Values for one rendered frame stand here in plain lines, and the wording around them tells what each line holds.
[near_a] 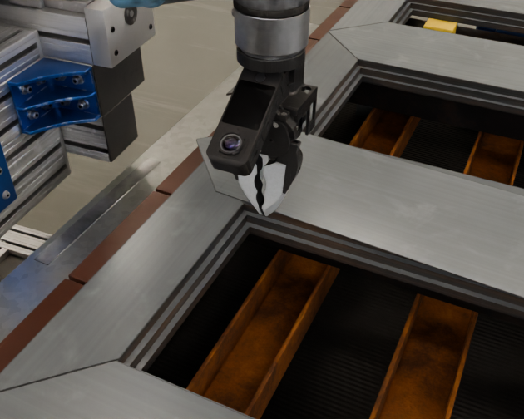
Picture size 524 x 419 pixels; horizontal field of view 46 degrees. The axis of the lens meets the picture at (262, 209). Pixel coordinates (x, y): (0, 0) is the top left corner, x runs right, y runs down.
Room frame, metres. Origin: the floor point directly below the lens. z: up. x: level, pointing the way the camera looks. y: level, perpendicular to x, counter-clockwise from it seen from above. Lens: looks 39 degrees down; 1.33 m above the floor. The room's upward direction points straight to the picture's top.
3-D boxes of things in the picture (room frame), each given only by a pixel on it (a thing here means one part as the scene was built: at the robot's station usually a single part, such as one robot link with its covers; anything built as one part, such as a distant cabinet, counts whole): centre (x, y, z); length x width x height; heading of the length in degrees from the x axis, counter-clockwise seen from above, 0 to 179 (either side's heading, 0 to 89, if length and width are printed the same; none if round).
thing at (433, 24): (1.25, -0.37, 0.79); 0.06 x 0.05 x 0.04; 65
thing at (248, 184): (0.61, 0.00, 0.89); 0.06 x 0.03 x 0.09; 155
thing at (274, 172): (0.60, -0.02, 0.89); 0.06 x 0.03 x 0.09; 155
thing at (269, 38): (0.60, -0.01, 1.08); 0.08 x 0.08 x 0.05
